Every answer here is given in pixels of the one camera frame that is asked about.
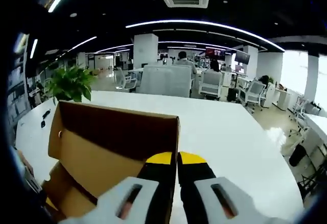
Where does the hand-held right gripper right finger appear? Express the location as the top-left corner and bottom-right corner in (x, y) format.
(178, 152), (282, 224)

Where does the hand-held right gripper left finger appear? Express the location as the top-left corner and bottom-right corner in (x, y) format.
(60, 151), (178, 224)

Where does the brown cardboard shoe box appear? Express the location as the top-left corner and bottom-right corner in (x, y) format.
(40, 101), (181, 224)

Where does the black suitcase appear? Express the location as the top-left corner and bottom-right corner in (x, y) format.
(227, 87), (240, 103)

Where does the white office chair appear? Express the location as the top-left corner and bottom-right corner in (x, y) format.
(239, 80), (267, 110)
(198, 70), (223, 100)

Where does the frosted desk divider panel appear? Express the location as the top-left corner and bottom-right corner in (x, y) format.
(139, 64), (193, 98)

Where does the potted green plant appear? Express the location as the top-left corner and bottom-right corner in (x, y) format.
(44, 65), (97, 103)

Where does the short ceiling light strip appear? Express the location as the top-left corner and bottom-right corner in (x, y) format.
(30, 38), (39, 59)

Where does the red wall screen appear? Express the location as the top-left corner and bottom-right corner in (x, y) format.
(205, 47), (226, 58)

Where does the dark wall screen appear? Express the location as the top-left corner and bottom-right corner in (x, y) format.
(235, 51), (251, 64)

